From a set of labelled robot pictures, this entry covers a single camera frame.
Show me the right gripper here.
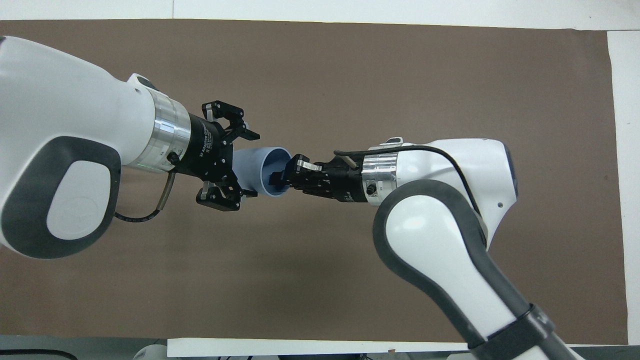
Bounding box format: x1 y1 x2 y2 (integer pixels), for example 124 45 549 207
269 153 370 204

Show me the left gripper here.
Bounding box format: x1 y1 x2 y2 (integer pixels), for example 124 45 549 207
175 100 262 212

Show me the light blue cup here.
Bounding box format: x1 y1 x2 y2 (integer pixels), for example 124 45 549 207
232 145 294 200

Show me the black cable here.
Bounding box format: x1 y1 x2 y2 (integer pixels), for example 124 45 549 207
114 152 181 224
333 144 489 236

